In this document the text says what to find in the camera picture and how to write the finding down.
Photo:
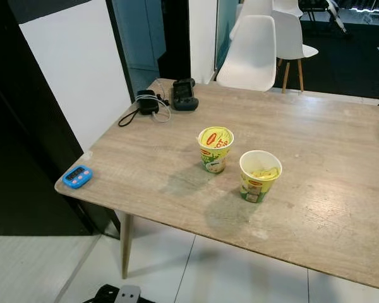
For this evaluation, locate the black handheld controller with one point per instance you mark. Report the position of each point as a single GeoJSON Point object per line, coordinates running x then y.
{"type": "Point", "coordinates": [184, 95]}

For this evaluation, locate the light wooden table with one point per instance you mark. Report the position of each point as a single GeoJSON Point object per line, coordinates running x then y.
{"type": "Point", "coordinates": [316, 189]}

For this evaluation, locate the white plastic chair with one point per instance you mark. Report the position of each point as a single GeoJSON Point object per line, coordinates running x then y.
{"type": "Point", "coordinates": [248, 53]}
{"type": "Point", "coordinates": [292, 38]}
{"type": "Point", "coordinates": [287, 5]}
{"type": "Point", "coordinates": [252, 6]}

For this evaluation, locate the yellow noodle cup with lid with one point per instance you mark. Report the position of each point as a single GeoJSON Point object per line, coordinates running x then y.
{"type": "Point", "coordinates": [215, 150]}

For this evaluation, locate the blue digital timer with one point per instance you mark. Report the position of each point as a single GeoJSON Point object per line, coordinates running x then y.
{"type": "Point", "coordinates": [77, 177]}

